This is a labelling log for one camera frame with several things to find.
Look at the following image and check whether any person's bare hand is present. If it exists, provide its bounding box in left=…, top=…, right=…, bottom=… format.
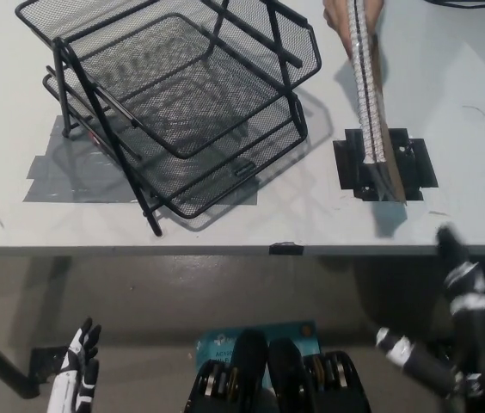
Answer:
left=322, top=0, right=386, bottom=64

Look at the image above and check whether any robot left hand black white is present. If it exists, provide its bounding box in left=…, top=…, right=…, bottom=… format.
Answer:
left=47, top=317, right=102, bottom=413

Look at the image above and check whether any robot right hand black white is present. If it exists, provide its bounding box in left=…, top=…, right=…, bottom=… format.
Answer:
left=374, top=222, right=485, bottom=401

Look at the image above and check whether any brown spiral notebook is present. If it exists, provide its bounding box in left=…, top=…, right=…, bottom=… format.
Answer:
left=332, top=0, right=409, bottom=207

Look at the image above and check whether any robot left body block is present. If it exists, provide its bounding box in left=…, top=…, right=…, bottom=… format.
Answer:
left=184, top=329, right=269, bottom=413

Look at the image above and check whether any black mesh file tray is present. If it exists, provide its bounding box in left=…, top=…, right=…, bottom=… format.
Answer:
left=14, top=0, right=323, bottom=237

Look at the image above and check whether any black floor plate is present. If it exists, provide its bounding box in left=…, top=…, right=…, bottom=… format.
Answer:
left=30, top=345, right=71, bottom=382

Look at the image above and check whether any black table leg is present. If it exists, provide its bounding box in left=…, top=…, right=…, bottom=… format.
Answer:
left=0, top=320, right=41, bottom=399

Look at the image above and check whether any black tape patch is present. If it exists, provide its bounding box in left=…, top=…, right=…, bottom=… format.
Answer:
left=332, top=127, right=439, bottom=203

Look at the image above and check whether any teal cardboard box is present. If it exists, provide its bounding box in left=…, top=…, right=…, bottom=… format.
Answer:
left=194, top=318, right=323, bottom=388

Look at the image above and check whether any grey tape patch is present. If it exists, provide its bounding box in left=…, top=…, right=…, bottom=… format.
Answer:
left=21, top=114, right=261, bottom=206

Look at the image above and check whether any black cable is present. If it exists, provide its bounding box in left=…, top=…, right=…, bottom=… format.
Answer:
left=422, top=0, right=485, bottom=9

